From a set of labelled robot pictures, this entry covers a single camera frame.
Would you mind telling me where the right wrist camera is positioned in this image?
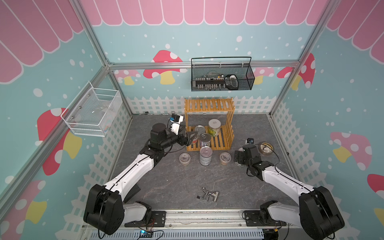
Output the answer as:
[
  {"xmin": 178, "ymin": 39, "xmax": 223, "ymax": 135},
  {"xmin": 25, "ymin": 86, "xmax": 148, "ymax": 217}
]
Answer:
[{"xmin": 246, "ymin": 138, "xmax": 255, "ymax": 145}]

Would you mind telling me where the wooden two-tier shelf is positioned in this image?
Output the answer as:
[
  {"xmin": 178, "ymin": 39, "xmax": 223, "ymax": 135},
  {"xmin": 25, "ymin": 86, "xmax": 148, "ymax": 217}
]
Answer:
[{"xmin": 185, "ymin": 99, "xmax": 235, "ymax": 151}]

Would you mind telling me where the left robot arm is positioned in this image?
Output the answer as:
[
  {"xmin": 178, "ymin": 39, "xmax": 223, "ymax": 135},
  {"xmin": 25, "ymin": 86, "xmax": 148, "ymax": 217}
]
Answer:
[{"xmin": 83, "ymin": 123, "xmax": 198, "ymax": 235}]

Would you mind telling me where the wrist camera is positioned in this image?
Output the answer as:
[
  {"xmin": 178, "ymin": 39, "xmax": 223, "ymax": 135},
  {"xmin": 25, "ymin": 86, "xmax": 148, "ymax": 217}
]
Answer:
[
  {"xmin": 246, "ymin": 138, "xmax": 255, "ymax": 145},
  {"xmin": 169, "ymin": 113, "xmax": 185, "ymax": 135}
]

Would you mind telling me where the small clear-lid jar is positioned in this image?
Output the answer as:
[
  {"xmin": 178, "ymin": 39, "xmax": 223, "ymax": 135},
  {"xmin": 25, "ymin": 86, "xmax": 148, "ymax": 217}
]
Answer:
[{"xmin": 179, "ymin": 153, "xmax": 191, "ymax": 166}]

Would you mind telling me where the black wire mesh basket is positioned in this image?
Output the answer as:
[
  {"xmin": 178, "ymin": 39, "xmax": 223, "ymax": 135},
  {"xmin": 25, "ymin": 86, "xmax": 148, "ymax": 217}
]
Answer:
[{"xmin": 191, "ymin": 57, "xmax": 255, "ymax": 92}]

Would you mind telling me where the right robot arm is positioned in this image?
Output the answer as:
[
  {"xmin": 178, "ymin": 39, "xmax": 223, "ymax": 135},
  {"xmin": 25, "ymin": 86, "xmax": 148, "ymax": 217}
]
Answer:
[{"xmin": 234, "ymin": 144, "xmax": 345, "ymax": 240}]

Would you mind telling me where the silver pull-tab can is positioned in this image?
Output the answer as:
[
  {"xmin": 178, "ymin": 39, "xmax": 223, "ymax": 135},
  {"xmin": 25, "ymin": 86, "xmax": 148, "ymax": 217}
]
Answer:
[{"xmin": 194, "ymin": 125, "xmax": 206, "ymax": 135}]

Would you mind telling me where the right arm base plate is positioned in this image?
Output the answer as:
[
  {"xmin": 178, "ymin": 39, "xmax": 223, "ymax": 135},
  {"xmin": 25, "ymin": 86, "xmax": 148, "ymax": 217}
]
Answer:
[{"xmin": 242, "ymin": 210, "xmax": 287, "ymax": 229}]

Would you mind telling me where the purple label pull-tab can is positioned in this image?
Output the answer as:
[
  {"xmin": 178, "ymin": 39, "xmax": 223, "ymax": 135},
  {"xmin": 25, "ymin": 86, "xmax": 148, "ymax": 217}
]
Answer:
[{"xmin": 199, "ymin": 133, "xmax": 212, "ymax": 148}]

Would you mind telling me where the metal tool on floor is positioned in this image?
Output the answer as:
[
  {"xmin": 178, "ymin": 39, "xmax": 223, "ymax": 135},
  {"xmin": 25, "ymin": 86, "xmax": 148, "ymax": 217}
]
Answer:
[{"xmin": 197, "ymin": 187, "xmax": 220, "ymax": 202}]

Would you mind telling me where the white wire mesh basket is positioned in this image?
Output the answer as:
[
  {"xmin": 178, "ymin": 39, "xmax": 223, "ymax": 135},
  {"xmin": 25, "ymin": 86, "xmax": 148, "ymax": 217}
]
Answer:
[{"xmin": 61, "ymin": 82, "xmax": 123, "ymax": 137}]

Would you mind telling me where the tall green seed can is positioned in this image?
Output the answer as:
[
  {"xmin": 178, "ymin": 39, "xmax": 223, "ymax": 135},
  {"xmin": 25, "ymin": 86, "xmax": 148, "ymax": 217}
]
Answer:
[{"xmin": 200, "ymin": 146, "xmax": 213, "ymax": 167}]

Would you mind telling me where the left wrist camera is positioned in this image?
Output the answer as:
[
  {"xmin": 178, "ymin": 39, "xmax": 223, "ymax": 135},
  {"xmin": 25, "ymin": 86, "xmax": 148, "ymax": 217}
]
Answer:
[{"xmin": 169, "ymin": 113, "xmax": 185, "ymax": 135}]

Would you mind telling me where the black tool set in basket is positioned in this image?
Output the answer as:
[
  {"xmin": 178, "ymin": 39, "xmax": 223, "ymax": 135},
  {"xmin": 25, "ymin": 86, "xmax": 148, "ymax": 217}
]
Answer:
[{"xmin": 191, "ymin": 75, "xmax": 240, "ymax": 91}]

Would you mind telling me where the green circuit board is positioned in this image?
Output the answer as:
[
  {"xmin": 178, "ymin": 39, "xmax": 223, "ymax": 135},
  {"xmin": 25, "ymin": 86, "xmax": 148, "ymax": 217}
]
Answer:
[{"xmin": 139, "ymin": 230, "xmax": 154, "ymax": 239}]

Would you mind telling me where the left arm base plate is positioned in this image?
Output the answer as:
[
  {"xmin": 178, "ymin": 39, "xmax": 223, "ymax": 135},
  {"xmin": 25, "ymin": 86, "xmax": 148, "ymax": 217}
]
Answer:
[{"xmin": 124, "ymin": 211, "xmax": 167, "ymax": 228}]

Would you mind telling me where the green yellow white-lid can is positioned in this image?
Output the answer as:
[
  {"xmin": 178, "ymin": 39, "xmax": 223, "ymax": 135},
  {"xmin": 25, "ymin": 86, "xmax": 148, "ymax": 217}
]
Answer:
[{"xmin": 208, "ymin": 119, "xmax": 221, "ymax": 137}]

